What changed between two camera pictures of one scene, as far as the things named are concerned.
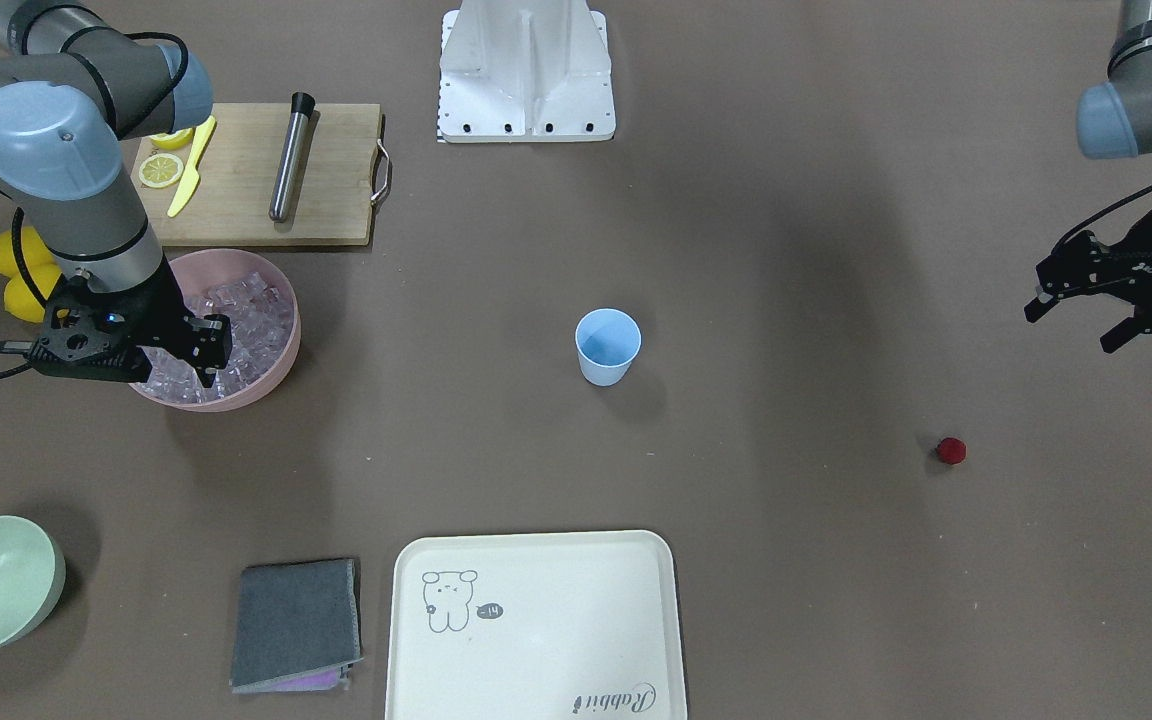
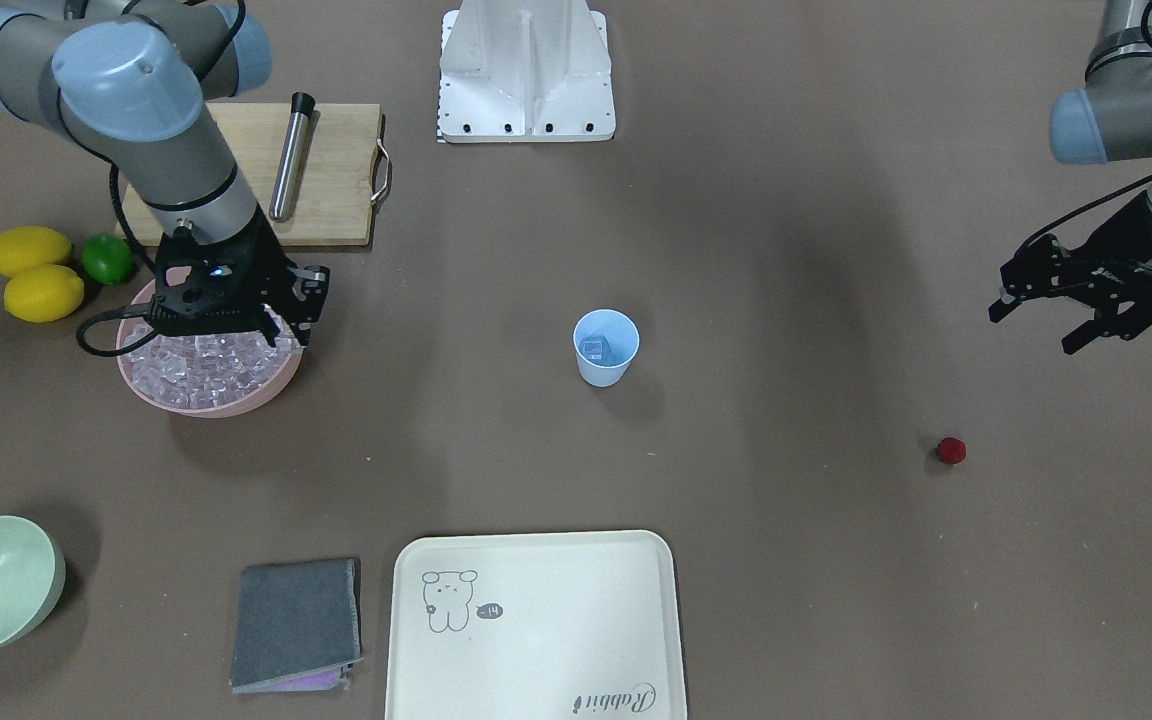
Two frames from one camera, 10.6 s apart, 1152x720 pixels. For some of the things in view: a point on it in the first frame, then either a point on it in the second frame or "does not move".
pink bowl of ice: x=265 y=319 does not move
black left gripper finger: x=1039 y=306 → x=999 y=309
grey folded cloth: x=295 y=627 does not move
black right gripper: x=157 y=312 → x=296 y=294
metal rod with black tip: x=302 y=104 does not move
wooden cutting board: x=332 y=196 does not move
